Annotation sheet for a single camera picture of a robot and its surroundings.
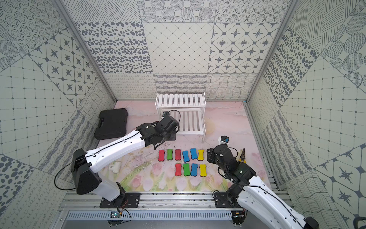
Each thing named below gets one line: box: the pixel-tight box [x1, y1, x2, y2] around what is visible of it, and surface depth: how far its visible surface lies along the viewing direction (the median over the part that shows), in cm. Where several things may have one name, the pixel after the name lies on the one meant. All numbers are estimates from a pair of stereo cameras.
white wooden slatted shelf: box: [154, 92, 207, 144], surface depth 87 cm
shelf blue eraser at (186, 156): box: [182, 150, 190, 163], surface depth 91 cm
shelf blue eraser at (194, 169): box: [190, 163, 199, 177], surface depth 86 cm
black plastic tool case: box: [94, 107, 129, 141], surface depth 103 cm
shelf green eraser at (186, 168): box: [183, 163, 191, 177], surface depth 86 cm
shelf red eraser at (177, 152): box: [174, 148, 182, 161], surface depth 94 cm
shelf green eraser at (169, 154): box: [166, 148, 173, 161], surface depth 92 cm
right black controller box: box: [231, 208, 248, 228], surface depth 73 cm
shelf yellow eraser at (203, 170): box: [199, 164, 207, 177], surface depth 85 cm
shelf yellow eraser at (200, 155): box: [197, 149, 205, 161], surface depth 91 cm
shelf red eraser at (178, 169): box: [175, 163, 182, 177], surface depth 86 cm
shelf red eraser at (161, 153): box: [158, 149, 165, 162], surface depth 92 cm
